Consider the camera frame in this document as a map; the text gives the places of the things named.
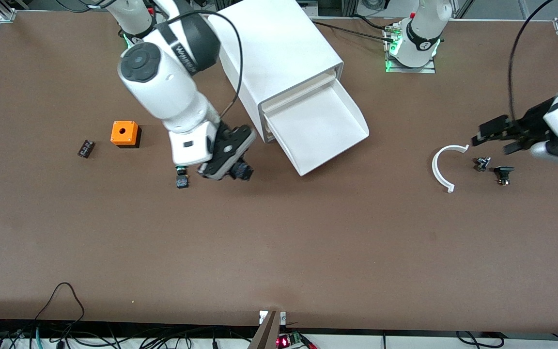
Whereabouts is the white cabinet drawer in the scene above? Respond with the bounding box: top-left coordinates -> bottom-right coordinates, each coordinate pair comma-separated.
259,69 -> 336,111
263,78 -> 371,177

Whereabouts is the black push button part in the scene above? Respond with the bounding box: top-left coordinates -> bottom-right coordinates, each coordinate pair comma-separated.
494,166 -> 515,187

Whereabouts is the green push button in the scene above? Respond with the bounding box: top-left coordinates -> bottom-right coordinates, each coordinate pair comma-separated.
175,165 -> 191,190

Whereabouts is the white drawer cabinet shell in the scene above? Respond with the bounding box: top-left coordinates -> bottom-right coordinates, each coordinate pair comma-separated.
209,0 -> 345,144

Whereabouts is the orange box with hole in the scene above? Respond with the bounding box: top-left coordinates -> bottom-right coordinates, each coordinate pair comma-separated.
110,121 -> 142,149

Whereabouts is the circuit board with red light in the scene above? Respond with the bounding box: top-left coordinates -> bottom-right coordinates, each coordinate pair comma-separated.
276,332 -> 319,349

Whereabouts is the white curved plastic bracket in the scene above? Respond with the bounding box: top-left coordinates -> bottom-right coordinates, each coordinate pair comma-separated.
432,144 -> 470,194

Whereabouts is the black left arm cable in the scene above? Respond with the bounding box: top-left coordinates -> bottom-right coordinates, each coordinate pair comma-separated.
508,0 -> 557,123

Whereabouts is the black cable on table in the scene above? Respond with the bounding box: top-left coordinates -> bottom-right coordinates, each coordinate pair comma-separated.
310,18 -> 397,43

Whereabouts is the grey metal post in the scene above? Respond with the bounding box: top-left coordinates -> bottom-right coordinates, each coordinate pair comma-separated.
247,310 -> 282,349

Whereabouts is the black looped cable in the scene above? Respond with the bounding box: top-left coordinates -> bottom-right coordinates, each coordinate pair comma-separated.
33,282 -> 86,336

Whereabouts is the black cable bundle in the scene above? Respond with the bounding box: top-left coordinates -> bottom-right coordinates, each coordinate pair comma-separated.
0,317 -> 260,349

